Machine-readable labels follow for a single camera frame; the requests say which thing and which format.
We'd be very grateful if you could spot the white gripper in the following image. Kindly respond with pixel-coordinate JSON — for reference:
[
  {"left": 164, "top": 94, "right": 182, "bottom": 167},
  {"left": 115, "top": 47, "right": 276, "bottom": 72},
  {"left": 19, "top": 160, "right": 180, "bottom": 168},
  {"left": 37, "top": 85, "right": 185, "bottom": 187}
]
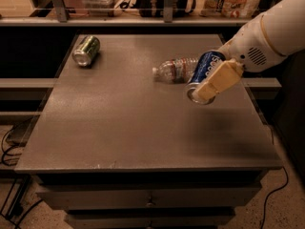
[{"left": 192, "top": 13, "right": 287, "bottom": 101}]

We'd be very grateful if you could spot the blue pepsi can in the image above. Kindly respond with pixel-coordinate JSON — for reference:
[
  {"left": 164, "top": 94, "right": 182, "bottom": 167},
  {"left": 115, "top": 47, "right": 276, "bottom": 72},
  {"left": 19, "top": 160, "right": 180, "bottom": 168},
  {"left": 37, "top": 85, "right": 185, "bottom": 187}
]
[{"left": 185, "top": 51, "right": 226, "bottom": 105}]

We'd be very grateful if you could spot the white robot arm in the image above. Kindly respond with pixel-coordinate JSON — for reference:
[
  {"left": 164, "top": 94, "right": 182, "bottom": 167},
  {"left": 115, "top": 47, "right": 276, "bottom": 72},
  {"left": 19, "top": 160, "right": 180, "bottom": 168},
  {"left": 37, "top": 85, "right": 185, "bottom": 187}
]
[{"left": 190, "top": 0, "right": 305, "bottom": 103}]

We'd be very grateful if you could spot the green soda can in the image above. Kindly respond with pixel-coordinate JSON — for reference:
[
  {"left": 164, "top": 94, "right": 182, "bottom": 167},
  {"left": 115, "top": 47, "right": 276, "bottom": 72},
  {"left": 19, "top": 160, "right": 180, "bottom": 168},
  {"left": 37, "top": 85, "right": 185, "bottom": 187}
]
[{"left": 72, "top": 35, "right": 100, "bottom": 67}]

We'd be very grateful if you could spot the clear plastic water bottle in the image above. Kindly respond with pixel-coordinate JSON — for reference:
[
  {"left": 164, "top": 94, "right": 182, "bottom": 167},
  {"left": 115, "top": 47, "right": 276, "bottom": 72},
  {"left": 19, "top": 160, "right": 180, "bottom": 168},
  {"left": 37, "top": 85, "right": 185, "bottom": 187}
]
[{"left": 152, "top": 58, "right": 198, "bottom": 84}]

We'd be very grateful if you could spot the colourful snack bag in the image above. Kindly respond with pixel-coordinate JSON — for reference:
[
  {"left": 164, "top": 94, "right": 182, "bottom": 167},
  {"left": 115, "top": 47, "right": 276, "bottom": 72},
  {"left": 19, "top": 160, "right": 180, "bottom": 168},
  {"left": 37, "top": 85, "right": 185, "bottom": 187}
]
[{"left": 201, "top": 0, "right": 260, "bottom": 18}]

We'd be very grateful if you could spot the grey upper drawer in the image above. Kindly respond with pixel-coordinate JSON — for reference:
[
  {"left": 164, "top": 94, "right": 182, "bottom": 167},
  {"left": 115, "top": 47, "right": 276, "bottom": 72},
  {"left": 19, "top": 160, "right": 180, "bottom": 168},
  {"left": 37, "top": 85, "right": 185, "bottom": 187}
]
[{"left": 37, "top": 183, "right": 261, "bottom": 211}]

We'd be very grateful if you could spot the grey drawer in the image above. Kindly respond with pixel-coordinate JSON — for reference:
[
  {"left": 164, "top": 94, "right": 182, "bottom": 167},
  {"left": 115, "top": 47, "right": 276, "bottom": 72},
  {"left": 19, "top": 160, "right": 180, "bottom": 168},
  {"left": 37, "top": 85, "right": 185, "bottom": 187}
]
[
  {"left": 37, "top": 183, "right": 261, "bottom": 211},
  {"left": 65, "top": 209, "right": 234, "bottom": 229}
]

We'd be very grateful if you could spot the grey cabinet with drawers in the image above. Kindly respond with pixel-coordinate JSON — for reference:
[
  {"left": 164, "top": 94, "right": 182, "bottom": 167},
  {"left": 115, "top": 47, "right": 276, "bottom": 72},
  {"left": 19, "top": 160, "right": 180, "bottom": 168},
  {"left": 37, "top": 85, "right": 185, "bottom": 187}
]
[{"left": 16, "top": 34, "right": 281, "bottom": 215}]

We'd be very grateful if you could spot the grey metal railing shelf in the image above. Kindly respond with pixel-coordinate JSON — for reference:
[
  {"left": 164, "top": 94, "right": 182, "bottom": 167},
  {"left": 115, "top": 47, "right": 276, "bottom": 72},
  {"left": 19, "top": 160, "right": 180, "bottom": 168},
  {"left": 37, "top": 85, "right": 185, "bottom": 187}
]
[{"left": 0, "top": 0, "right": 249, "bottom": 28}]

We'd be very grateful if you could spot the grey lower drawer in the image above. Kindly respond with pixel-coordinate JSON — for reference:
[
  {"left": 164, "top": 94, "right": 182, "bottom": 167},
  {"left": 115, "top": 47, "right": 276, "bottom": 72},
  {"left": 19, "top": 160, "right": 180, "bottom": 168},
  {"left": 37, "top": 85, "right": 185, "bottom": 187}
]
[{"left": 65, "top": 209, "right": 234, "bottom": 229}]

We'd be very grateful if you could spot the black cable right floor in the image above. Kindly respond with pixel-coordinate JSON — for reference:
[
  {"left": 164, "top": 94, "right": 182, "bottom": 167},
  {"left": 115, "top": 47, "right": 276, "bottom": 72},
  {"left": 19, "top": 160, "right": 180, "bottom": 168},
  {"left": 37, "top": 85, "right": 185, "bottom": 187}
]
[{"left": 258, "top": 135, "right": 290, "bottom": 229}]

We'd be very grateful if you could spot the black cables left floor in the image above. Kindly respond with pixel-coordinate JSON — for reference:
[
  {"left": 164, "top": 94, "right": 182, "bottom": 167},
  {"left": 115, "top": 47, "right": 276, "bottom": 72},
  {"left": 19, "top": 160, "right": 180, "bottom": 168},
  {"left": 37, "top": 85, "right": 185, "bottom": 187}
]
[{"left": 0, "top": 116, "right": 44, "bottom": 229}]

